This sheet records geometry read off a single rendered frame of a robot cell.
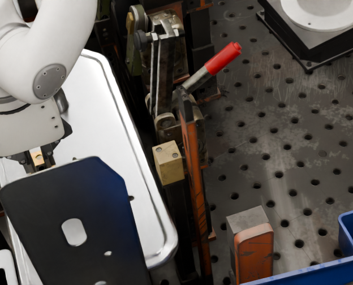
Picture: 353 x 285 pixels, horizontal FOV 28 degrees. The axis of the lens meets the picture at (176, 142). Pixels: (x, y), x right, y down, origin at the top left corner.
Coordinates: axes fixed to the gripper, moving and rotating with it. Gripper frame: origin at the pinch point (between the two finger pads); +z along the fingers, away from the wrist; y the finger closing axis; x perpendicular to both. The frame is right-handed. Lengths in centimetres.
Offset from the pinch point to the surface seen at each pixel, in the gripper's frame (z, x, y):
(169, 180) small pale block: 1.1, 9.6, -17.0
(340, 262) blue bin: -12.6, 36.3, -28.7
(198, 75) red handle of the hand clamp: -7.8, 0.2, -25.2
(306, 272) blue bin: -12.4, 36.0, -25.0
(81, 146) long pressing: 3.3, -3.2, -6.6
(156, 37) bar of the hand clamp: -17.5, 0.6, -20.0
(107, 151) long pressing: 3.3, -0.7, -10.1
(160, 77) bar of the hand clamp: -11.5, 1.8, -19.4
